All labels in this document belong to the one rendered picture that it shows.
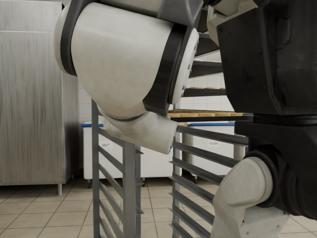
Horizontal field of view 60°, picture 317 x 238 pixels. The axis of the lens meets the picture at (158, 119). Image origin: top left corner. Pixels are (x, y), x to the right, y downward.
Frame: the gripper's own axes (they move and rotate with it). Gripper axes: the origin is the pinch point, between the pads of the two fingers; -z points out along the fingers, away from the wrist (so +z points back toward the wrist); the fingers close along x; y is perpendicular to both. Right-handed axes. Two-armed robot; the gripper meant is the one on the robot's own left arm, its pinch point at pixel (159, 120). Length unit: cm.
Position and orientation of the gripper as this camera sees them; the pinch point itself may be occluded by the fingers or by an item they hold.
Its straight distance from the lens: 75.4
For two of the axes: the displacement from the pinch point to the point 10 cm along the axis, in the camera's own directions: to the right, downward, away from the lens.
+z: -1.4, 0.6, -9.9
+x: 0.0, -10.0, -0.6
